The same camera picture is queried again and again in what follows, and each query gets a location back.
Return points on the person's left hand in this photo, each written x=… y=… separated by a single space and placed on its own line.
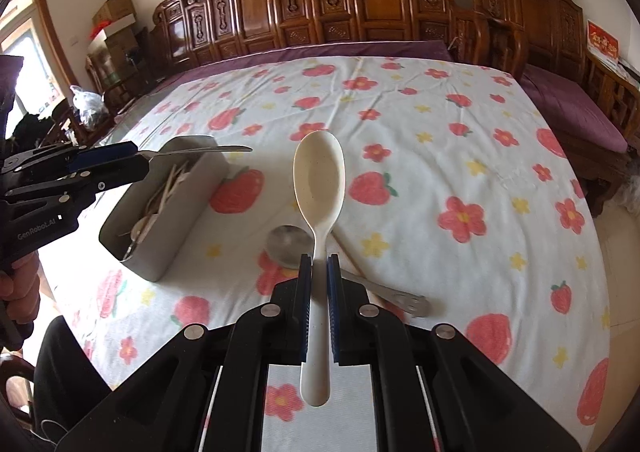
x=20 y=292

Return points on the wooden window frame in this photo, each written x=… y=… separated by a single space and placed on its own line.
x=47 y=32

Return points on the long purple bench cushion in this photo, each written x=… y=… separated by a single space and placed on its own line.
x=325 y=50

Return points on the purple sofa cushion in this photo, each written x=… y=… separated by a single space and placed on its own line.
x=575 y=107

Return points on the brown cardboard box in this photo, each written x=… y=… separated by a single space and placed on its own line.
x=115 y=7
x=122 y=47

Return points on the brown wooden chopstick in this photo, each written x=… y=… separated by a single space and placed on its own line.
x=176 y=177
x=345 y=254

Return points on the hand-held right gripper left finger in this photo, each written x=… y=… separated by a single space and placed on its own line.
x=302 y=307

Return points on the white plastic fork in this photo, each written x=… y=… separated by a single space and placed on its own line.
x=160 y=204

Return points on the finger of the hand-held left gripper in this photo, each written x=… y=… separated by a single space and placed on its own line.
x=105 y=152
x=120 y=172

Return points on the floral strawberry tablecloth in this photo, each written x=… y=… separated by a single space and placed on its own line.
x=425 y=157

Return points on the pale bamboo chopstick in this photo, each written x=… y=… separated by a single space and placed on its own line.
x=131 y=230

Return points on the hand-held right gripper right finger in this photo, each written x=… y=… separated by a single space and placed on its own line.
x=334 y=307

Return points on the red booklet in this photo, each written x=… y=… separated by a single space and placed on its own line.
x=602 y=45

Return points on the clear plastic bag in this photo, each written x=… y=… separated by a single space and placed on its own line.
x=87 y=107

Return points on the cream plastic spoon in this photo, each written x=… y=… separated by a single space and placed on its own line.
x=320 y=177

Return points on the grey plastic bag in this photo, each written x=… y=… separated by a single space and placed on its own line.
x=625 y=197

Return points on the black clothing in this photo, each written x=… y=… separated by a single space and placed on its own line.
x=65 y=372

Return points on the wooden armchair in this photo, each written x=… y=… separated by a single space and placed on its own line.
x=500 y=42

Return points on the grey utensil box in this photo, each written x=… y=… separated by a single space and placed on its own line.
x=180 y=242

